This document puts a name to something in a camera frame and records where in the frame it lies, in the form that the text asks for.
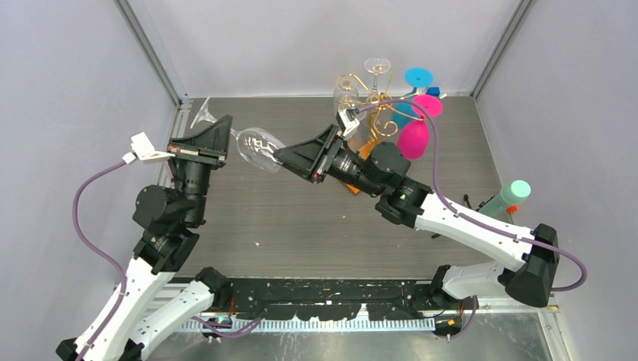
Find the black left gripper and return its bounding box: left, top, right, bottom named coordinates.
left=169, top=114, right=232, bottom=223

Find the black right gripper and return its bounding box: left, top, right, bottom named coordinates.
left=274, top=125, right=383, bottom=199

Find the clear wine glass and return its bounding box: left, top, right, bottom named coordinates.
left=190, top=97, right=287, bottom=174
left=335, top=96, right=367, bottom=121

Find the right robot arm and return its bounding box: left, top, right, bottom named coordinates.
left=274, top=125, right=560, bottom=309

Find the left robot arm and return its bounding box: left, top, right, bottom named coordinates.
left=56, top=115, right=232, bottom=360

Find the orange wooden rack base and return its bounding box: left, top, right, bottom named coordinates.
left=342, top=139, right=377, bottom=196

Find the pink wine glass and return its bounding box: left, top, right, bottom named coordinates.
left=393, top=95, right=443, bottom=159

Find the blue wine glass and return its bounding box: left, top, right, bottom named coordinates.
left=391, top=68, right=434, bottom=129

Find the blue cube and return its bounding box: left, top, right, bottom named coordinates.
left=426, top=86, right=441, bottom=97

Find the mint green bottle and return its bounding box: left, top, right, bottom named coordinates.
left=478, top=180, right=532, bottom=217

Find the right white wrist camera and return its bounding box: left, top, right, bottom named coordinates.
left=336, top=108, right=360, bottom=141

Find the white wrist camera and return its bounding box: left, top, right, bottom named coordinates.
left=336, top=108, right=360, bottom=141
left=122, top=132, right=175, bottom=164

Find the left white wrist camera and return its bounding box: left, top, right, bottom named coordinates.
left=122, top=132, right=175, bottom=164

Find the gold wire wine glass rack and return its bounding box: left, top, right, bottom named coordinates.
left=348, top=70, right=430, bottom=138

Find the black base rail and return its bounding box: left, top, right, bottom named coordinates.
left=196, top=266, right=479, bottom=323

